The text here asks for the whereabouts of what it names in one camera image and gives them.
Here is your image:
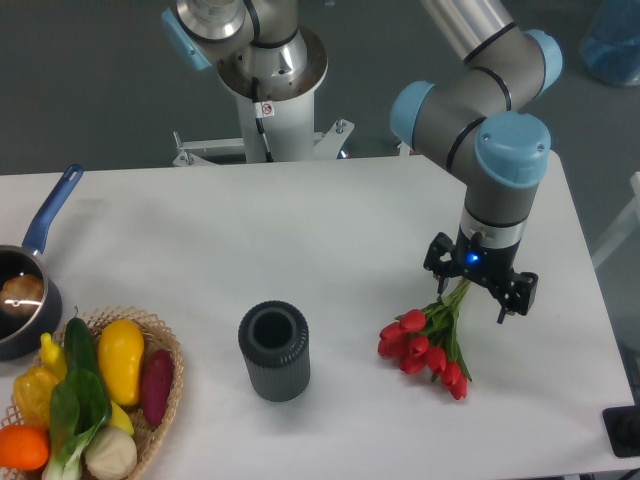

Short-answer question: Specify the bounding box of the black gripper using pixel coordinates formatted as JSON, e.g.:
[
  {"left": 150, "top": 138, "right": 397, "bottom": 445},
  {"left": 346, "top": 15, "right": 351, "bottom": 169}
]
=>
[{"left": 423, "top": 231, "right": 539, "bottom": 324}]

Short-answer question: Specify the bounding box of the red tulip bouquet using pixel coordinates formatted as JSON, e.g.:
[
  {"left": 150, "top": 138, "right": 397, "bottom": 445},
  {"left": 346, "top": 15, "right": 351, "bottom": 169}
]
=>
[{"left": 377, "top": 279, "right": 472, "bottom": 400}]

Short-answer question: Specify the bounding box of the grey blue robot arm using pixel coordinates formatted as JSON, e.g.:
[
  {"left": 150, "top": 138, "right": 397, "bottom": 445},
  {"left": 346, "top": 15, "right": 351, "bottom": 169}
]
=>
[{"left": 162, "top": 1, "right": 563, "bottom": 315}]

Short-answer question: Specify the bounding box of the black device at edge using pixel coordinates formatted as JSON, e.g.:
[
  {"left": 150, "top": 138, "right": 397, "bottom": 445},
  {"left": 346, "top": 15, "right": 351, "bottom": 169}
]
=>
[{"left": 602, "top": 405, "right": 639, "bottom": 458}]

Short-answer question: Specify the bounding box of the dark grey ribbed vase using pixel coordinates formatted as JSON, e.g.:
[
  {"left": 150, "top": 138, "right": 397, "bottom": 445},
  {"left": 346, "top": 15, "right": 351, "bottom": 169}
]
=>
[{"left": 238, "top": 300, "right": 311, "bottom": 402}]

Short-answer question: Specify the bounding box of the blue translucent container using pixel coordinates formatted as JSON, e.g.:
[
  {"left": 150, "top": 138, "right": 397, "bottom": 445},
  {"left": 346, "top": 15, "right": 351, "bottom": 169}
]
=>
[{"left": 580, "top": 0, "right": 639, "bottom": 87}]

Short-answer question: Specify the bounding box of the woven wicker basket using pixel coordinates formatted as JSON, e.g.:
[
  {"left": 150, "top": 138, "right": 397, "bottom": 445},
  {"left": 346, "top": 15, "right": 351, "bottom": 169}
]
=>
[{"left": 0, "top": 306, "right": 185, "bottom": 480}]

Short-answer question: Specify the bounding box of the purple sweet potato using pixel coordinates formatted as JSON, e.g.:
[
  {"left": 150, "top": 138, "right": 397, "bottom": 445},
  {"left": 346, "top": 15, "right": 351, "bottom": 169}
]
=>
[{"left": 140, "top": 349, "right": 174, "bottom": 427}]

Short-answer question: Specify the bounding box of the yellow banana piece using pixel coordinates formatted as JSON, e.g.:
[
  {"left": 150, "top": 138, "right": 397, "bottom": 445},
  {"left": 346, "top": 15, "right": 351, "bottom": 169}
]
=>
[{"left": 107, "top": 401, "right": 135, "bottom": 436}]

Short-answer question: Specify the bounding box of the beige garlic bulb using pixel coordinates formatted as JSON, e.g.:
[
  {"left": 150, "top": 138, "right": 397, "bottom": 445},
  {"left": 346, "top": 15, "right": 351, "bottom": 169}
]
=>
[{"left": 85, "top": 427, "right": 137, "bottom": 480}]

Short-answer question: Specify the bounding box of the green cucumber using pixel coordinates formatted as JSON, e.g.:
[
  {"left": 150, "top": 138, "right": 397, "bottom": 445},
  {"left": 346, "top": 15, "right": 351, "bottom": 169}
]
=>
[{"left": 63, "top": 317, "right": 100, "bottom": 377}]

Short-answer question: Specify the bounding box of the green bok choy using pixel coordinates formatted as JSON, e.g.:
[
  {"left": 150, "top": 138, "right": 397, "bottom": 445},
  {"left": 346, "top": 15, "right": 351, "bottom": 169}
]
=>
[{"left": 42, "top": 369, "right": 111, "bottom": 479}]

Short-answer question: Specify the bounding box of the small yellow pepper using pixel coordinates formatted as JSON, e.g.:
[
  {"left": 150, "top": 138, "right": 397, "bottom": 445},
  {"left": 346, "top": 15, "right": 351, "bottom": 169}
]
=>
[{"left": 40, "top": 332, "right": 67, "bottom": 380}]

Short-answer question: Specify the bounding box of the yellow bell pepper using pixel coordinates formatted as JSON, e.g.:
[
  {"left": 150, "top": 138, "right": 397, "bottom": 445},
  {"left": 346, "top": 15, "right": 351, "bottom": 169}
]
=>
[{"left": 13, "top": 367, "right": 60, "bottom": 429}]

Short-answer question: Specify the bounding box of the brown meat patty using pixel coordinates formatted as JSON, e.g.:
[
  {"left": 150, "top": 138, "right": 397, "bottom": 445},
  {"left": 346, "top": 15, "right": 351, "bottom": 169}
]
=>
[{"left": 1, "top": 274, "right": 44, "bottom": 317}]

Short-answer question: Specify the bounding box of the orange fruit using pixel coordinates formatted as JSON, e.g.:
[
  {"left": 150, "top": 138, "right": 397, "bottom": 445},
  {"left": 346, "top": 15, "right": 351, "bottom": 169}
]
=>
[{"left": 1, "top": 425, "right": 50, "bottom": 471}]

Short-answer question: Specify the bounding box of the white frame at right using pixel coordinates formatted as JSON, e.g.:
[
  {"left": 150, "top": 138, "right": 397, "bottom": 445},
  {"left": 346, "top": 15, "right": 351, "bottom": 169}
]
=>
[{"left": 591, "top": 172, "right": 639, "bottom": 269}]

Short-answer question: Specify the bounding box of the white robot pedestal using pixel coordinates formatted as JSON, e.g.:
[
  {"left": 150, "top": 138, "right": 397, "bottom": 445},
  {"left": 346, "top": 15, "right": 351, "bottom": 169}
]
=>
[{"left": 172, "top": 27, "right": 355, "bottom": 168}]

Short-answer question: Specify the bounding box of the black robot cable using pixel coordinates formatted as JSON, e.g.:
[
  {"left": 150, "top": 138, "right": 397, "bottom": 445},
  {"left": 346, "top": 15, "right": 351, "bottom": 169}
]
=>
[{"left": 250, "top": 75, "right": 275, "bottom": 163}]

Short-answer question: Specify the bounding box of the blue handled saucepan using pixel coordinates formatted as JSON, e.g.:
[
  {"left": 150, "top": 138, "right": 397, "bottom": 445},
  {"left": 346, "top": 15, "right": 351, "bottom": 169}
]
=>
[{"left": 1, "top": 164, "right": 84, "bottom": 361}]

